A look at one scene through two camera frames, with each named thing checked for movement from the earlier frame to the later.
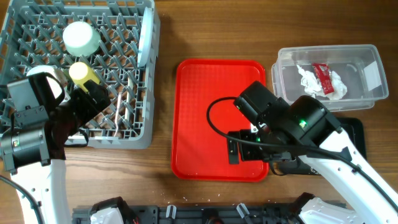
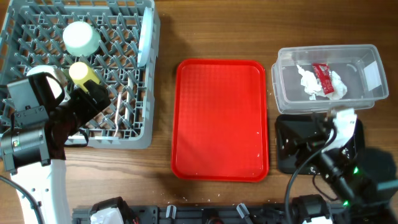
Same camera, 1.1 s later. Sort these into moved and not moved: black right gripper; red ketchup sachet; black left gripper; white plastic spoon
Moved: black right gripper
Not moved: red ketchup sachet; black left gripper; white plastic spoon
